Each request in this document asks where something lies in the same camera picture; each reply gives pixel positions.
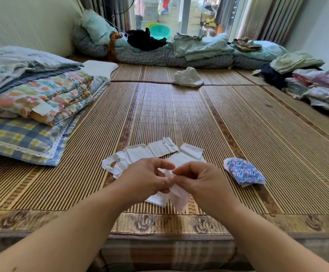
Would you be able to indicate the large woven bamboo mat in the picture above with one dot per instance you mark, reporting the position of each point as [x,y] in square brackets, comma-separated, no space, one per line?
[181,118]

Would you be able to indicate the person's right hand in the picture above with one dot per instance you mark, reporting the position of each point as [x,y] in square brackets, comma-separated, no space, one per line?
[210,186]

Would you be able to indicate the glass sliding door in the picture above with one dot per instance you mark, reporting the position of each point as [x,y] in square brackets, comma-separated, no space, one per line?
[185,14]

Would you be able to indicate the dark navy garment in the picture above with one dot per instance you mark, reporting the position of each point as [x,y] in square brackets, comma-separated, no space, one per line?
[273,76]

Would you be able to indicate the brown crumpled garment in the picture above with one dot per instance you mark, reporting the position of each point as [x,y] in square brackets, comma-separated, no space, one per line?
[245,44]

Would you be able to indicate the pale pink small cloth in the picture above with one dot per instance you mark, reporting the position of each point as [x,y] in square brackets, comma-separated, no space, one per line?
[180,202]

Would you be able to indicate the orange brown tassel toy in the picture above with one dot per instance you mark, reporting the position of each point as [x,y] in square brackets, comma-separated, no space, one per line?
[113,46]

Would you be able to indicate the blue yellow plaid pillow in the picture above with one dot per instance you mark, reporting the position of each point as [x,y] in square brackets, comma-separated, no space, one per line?
[19,138]

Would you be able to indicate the person's left forearm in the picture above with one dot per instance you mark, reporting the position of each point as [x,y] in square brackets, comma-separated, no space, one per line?
[59,240]

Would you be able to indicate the person's right forearm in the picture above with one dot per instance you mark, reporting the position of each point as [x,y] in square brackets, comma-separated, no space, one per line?
[266,243]

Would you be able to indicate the blue patterned folded cloth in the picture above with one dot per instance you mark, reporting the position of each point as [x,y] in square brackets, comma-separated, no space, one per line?
[244,172]

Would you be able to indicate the white crumpled cloth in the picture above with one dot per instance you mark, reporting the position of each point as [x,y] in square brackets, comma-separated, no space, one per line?
[187,77]

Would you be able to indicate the pile of pale folded clothes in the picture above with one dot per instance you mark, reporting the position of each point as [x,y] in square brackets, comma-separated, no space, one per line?
[317,96]

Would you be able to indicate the green plastic basin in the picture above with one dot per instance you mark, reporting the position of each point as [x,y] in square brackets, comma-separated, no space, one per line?
[152,24]

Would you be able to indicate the beige pleated curtain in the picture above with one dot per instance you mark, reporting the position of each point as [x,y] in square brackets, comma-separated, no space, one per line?
[269,16]

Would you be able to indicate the pink folded garment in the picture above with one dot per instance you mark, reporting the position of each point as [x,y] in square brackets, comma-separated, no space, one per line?
[320,77]

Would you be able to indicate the light teal padded quilt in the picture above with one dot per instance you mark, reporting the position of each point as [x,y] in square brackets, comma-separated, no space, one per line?
[96,28]

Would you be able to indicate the person's left thumb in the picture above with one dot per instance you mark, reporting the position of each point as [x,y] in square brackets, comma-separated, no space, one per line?
[163,164]

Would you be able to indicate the folded pale green garment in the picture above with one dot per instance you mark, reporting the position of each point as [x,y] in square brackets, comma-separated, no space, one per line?
[295,61]

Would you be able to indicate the grey pleated curtain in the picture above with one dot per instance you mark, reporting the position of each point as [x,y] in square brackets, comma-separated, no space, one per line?
[107,9]

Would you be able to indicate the colourful floral folded quilt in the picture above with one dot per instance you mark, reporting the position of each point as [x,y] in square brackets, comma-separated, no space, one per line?
[45,96]

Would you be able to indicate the white folded pillow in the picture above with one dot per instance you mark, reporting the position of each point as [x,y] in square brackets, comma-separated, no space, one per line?
[99,68]

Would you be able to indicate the folded light green clothes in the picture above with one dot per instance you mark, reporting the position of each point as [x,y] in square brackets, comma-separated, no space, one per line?
[198,46]

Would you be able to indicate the light blue pillow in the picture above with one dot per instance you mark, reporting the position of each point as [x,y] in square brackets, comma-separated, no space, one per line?
[272,49]

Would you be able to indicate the person's right thumb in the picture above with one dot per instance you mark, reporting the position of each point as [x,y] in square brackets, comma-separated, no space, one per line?
[185,168]

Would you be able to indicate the narrow woven bamboo mat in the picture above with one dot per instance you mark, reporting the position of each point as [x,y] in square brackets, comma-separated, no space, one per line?
[153,73]

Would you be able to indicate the teal plastic basin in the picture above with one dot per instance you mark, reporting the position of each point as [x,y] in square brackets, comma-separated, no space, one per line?
[161,31]

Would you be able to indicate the black garment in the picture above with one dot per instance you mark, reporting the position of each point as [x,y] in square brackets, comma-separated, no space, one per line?
[143,39]

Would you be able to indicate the grey floral folded blanket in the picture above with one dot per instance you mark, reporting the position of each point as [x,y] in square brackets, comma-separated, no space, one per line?
[14,65]

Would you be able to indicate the person's left hand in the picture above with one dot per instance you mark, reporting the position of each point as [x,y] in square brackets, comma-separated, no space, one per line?
[137,181]

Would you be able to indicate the grey checked rolled quilt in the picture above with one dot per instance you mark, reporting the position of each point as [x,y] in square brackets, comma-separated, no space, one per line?
[164,58]

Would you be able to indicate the white small garment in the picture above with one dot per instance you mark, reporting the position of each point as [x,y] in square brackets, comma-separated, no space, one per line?
[141,152]

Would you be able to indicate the plaid bed sheet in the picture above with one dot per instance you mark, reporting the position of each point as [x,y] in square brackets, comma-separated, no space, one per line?
[164,256]

